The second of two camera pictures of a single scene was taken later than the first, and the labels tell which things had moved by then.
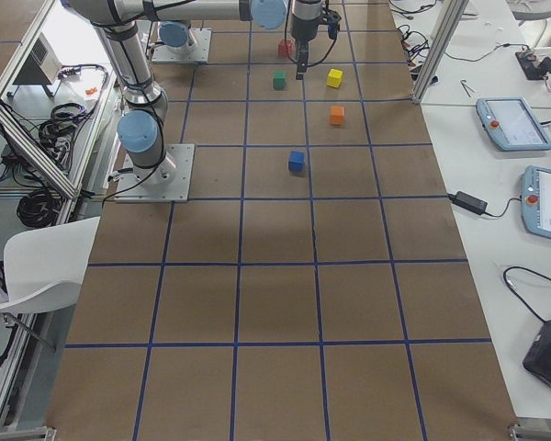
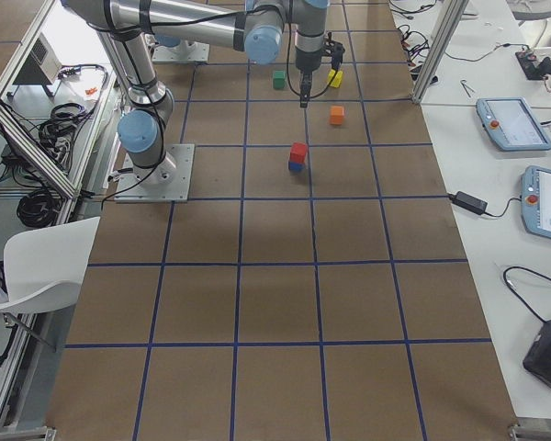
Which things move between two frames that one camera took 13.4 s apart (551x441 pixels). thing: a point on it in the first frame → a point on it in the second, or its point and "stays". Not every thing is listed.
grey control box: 43,66 stays
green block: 279,80 stays
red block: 290,49 → 297,152
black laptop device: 547,359 stays
